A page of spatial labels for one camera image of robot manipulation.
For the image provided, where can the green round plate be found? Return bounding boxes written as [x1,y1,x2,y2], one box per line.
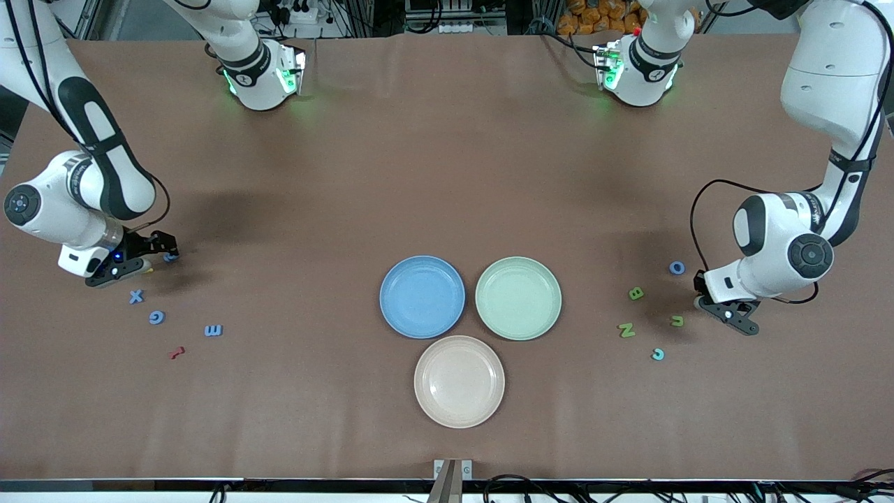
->
[475,256,562,342]

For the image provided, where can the beige round plate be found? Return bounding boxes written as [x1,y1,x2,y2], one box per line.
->
[413,335,506,429]

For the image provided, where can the white power strip black plugs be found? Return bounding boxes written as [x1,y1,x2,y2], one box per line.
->
[276,0,318,25]

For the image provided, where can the blue round plate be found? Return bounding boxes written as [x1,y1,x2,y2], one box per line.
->
[379,255,466,340]

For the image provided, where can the brown table cover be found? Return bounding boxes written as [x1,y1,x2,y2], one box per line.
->
[0,31,894,483]

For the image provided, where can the orange packaged items pile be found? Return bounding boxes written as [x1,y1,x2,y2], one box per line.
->
[557,0,647,36]

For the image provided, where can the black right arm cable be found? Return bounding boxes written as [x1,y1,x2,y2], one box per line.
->
[3,0,172,235]

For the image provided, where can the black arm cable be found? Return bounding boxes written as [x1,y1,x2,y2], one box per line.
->
[3,0,172,235]
[690,0,894,305]

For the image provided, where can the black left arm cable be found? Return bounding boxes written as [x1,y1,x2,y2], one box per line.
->
[690,0,894,305]

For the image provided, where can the black cable bundle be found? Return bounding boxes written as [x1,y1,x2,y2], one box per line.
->
[482,468,894,503]

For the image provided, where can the black table edge rail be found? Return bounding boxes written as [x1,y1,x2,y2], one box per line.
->
[0,479,894,494]

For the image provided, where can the metal bracket with post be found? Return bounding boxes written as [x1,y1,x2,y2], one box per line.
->
[433,458,474,503]

